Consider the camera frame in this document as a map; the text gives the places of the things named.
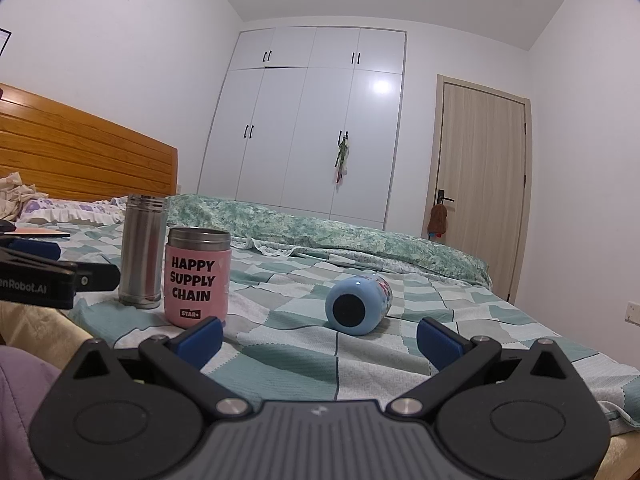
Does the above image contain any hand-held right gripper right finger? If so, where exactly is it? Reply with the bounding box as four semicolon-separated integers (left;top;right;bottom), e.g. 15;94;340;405
390;317;583;417

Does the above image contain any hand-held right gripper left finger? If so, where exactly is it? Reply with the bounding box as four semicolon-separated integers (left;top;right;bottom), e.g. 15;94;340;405
59;316;253;418

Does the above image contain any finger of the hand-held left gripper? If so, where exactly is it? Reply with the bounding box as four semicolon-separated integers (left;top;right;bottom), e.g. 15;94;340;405
75;262;121;293
0;238;79;274

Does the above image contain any light blue cup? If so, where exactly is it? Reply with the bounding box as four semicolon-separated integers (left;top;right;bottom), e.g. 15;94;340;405
325;274;392;334

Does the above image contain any pink printed cup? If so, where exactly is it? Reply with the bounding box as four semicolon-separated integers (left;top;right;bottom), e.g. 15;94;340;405
165;227;232;330

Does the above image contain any orange flat book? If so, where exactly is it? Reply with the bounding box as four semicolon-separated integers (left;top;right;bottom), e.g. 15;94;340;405
12;227;72;239

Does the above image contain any beige blanket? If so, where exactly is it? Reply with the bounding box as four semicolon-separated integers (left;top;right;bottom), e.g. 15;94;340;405
0;300;97;367

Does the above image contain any purple floral pillow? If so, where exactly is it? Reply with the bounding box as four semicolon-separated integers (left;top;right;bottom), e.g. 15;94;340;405
16;197;127;226

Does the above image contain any stainless steel thermos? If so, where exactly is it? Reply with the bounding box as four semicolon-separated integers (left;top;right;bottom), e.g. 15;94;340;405
118;193;168;310

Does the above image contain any crumpled beige cloth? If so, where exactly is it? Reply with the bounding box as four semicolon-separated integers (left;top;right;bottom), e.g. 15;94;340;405
0;170;40;219

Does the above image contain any wooden headboard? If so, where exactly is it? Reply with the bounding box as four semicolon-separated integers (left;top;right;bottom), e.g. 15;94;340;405
0;83;180;203

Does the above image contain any person's purple clothing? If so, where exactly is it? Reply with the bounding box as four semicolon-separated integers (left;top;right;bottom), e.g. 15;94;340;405
0;344;64;480

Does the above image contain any green floral quilt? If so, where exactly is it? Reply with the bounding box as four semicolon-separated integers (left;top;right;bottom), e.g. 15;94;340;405
164;193;494;289

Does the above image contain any beige wooden door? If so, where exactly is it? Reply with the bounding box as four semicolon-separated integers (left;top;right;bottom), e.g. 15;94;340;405
426;74;533;306

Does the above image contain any green hanging ornament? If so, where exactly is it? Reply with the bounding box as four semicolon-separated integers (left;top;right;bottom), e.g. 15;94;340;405
333;131;352;184

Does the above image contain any white wardrobe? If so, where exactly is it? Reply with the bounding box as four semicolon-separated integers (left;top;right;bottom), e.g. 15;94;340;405
197;26;407;231

